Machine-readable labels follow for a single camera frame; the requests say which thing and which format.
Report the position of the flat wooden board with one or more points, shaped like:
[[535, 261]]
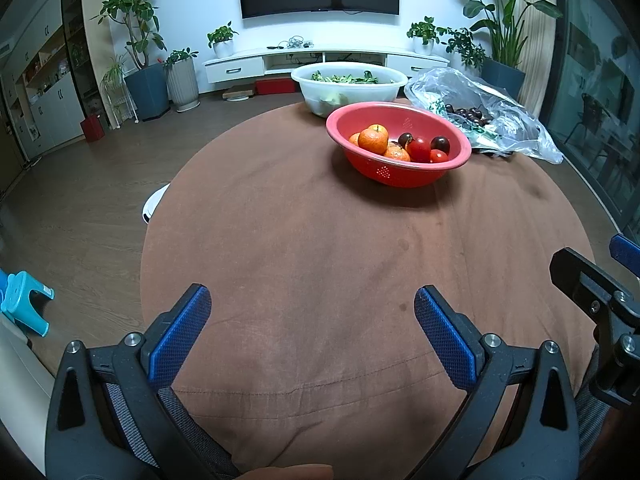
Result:
[[239, 93]]

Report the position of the white wall cupboard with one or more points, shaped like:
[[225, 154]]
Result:
[[50, 100]]

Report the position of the red flat box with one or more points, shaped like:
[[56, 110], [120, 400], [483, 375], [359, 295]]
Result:
[[275, 87]]

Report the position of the white plastic basin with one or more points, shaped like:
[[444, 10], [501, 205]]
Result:
[[320, 97]]

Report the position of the dark bushy potted plant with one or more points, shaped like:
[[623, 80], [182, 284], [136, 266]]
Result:
[[462, 47]]

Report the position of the orange tangerine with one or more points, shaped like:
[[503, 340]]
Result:
[[397, 155], [373, 139], [353, 139]]

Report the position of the clear plastic bag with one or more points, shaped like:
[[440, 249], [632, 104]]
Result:
[[520, 125]]

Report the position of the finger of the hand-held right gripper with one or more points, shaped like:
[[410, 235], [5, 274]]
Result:
[[625, 255], [580, 275]]

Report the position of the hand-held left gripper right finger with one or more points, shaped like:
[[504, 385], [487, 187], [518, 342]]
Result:
[[445, 340]]

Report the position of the tall plant in blue pot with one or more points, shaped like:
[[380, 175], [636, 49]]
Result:
[[147, 92]]

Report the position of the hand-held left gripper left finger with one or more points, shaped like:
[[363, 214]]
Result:
[[180, 330]]

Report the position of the dark purple plum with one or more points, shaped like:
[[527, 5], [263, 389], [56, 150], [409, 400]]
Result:
[[441, 143], [405, 140]]

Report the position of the small plant in white pot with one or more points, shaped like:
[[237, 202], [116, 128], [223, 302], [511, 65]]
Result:
[[423, 46], [223, 47]]

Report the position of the pile of dark cherries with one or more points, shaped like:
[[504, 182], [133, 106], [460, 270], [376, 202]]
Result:
[[470, 115]]

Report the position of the glass sliding door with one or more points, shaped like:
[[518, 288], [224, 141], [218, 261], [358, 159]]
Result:
[[595, 85]]

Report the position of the green leafy vegetables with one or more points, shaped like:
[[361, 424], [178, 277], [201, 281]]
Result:
[[345, 79]]

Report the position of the white round stool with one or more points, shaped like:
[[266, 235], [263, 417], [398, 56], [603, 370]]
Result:
[[152, 205]]

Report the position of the red tomato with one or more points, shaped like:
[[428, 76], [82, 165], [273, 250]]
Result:
[[419, 150], [439, 157]]

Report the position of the large-leaf plant in blue pot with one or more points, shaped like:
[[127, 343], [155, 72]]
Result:
[[502, 77]]

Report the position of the brown tablecloth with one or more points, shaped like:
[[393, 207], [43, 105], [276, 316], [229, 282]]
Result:
[[300, 270]]

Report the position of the grey mesh fabric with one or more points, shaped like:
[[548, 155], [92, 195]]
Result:
[[200, 435], [592, 410]]

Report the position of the red waste bin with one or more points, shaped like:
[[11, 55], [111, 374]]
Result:
[[93, 129]]

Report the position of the white television cabinet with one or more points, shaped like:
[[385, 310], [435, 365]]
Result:
[[235, 67]]

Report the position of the red colander bowl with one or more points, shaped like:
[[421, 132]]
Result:
[[400, 175]]

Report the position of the blue plastic stool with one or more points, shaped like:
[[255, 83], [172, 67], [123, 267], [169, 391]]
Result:
[[20, 297]]

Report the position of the plant in ribbed white pot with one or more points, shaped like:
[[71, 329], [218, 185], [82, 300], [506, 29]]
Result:
[[182, 85]]

